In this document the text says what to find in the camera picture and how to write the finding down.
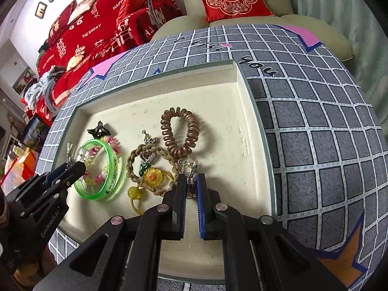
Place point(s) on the grey checked tablecloth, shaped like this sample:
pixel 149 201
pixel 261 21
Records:
pixel 318 127

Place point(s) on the pale green armchair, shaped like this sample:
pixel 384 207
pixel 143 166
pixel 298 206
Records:
pixel 318 30

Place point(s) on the grey knitted cloth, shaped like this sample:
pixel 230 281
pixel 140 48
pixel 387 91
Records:
pixel 42 81

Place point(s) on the grey jewelry tray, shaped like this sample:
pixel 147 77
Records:
pixel 218 121

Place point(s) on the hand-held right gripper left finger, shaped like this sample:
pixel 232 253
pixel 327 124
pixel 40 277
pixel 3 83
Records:
pixel 178 209

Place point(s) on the black hair clip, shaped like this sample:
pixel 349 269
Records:
pixel 100 130

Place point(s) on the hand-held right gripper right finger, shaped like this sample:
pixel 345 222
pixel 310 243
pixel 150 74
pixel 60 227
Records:
pixel 202 209

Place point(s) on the small picture frame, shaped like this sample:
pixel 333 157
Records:
pixel 41 9

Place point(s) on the photo printed pillow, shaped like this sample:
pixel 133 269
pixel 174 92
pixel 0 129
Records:
pixel 85 6

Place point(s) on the pale green curtain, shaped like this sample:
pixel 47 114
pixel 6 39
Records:
pixel 348 6

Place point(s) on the silver earring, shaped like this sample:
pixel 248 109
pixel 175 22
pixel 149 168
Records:
pixel 148 157

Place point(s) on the green translucent bangle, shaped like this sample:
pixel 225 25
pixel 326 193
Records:
pixel 114 175

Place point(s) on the red printed blanket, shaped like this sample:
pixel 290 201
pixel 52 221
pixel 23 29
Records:
pixel 100 30

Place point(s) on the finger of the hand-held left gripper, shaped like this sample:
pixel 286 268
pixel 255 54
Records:
pixel 45 178
pixel 71 177

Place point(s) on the silver rhinestone clip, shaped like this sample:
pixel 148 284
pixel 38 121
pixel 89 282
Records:
pixel 191 185

